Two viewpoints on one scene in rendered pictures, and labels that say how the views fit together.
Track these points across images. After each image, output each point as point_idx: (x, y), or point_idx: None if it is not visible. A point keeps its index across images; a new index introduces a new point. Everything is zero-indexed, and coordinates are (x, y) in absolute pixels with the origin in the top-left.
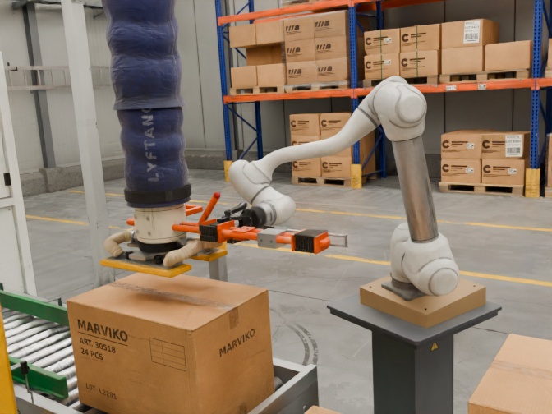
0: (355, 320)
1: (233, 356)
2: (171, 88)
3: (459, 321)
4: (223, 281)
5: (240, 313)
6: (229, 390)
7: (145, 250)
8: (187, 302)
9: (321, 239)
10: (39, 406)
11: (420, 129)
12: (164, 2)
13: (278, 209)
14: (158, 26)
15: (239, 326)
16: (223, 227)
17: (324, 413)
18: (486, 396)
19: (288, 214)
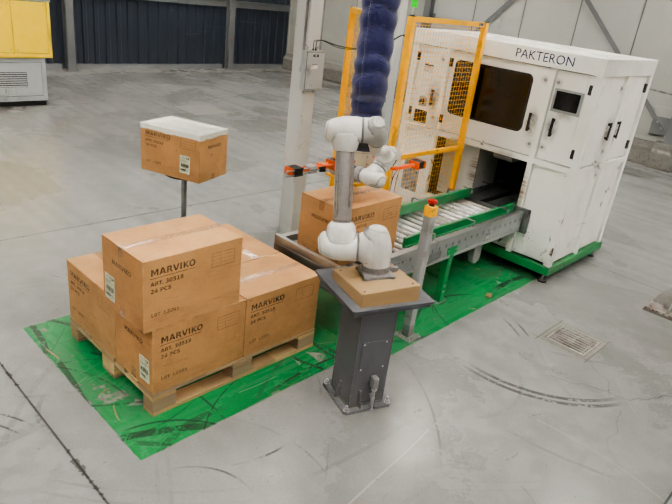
0: None
1: (318, 223)
2: (356, 90)
3: (335, 289)
4: (365, 205)
5: (325, 207)
6: (312, 235)
7: None
8: None
9: (288, 169)
10: None
11: (334, 146)
12: (361, 46)
13: (361, 174)
14: (358, 58)
15: (323, 212)
16: (328, 161)
17: (310, 274)
18: (199, 216)
19: (367, 182)
